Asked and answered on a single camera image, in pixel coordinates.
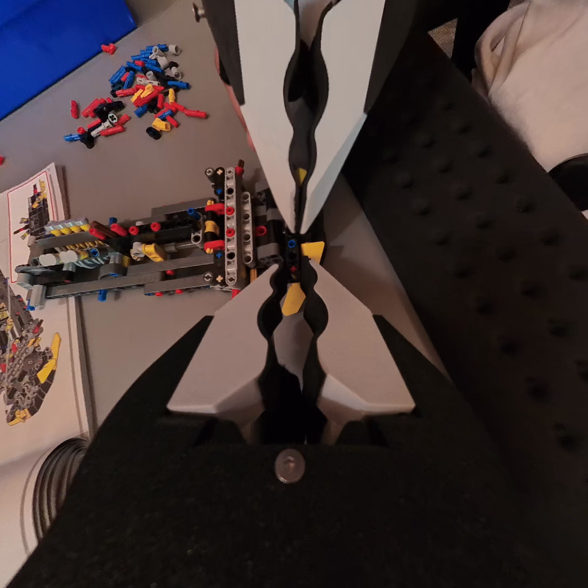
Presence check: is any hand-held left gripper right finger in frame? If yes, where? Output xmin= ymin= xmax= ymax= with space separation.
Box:
xmin=301 ymin=259 xmax=417 ymax=445

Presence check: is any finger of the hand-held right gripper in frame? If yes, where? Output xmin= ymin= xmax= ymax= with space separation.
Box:
xmin=296 ymin=0 xmax=386 ymax=236
xmin=233 ymin=0 xmax=304 ymax=230

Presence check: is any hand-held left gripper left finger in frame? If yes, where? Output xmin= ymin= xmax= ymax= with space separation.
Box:
xmin=166 ymin=263 xmax=283 ymax=445

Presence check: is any partly built lego chassis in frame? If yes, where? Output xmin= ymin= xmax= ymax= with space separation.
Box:
xmin=14 ymin=158 xmax=327 ymax=318

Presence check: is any pile of lego pins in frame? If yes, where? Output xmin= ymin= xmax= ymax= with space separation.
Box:
xmin=63 ymin=42 xmax=208 ymax=150

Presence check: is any lego instruction booklet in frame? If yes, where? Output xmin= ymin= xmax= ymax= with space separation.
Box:
xmin=0 ymin=162 xmax=92 ymax=575

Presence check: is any black dimpled cloth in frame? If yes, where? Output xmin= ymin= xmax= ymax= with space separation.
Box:
xmin=345 ymin=28 xmax=588 ymax=588

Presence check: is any blue plastic bin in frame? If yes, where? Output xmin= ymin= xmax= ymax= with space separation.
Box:
xmin=0 ymin=0 xmax=138 ymax=121

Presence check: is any black round object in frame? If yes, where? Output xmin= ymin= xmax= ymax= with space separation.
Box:
xmin=548 ymin=155 xmax=588 ymax=213

